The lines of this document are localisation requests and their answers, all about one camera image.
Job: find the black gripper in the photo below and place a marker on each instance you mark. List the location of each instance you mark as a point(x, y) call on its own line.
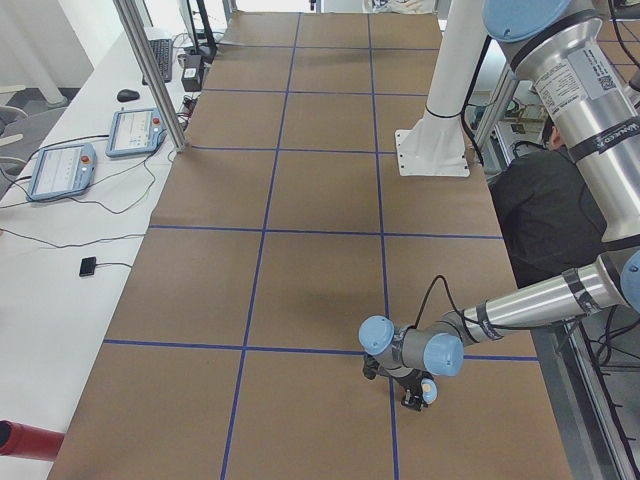
point(411, 392)

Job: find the blue white service bell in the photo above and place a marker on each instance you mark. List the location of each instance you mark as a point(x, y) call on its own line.
point(429, 391)

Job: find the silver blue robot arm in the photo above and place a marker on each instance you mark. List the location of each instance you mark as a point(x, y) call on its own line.
point(552, 44)

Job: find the brown paper table cover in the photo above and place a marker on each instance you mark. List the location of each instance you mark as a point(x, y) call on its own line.
point(233, 352)

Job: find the person in black jacket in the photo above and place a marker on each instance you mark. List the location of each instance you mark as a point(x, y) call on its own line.
point(549, 219)

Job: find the small black puck device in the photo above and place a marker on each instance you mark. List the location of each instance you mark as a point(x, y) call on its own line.
point(87, 266)

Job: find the far blue teach pendant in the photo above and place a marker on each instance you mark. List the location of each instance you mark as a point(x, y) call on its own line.
point(135, 132)

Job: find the blue teach pendant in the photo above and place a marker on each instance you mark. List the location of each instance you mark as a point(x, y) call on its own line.
point(62, 171)
point(135, 132)

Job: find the black power box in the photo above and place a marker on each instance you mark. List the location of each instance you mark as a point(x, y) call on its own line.
point(192, 73)

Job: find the red cylinder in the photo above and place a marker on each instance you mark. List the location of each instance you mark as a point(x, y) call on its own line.
point(29, 442)

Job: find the near blue teach pendant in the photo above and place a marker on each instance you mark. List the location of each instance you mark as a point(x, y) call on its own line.
point(62, 171)

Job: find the black computer mouse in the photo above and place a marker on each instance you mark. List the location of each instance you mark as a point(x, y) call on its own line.
point(127, 95)

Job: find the black keyboard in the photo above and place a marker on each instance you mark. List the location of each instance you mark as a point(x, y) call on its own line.
point(162, 50)

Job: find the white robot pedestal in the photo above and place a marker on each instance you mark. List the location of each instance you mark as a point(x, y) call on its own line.
point(435, 146)

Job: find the aluminium frame post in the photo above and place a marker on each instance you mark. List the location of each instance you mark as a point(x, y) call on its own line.
point(133, 26)

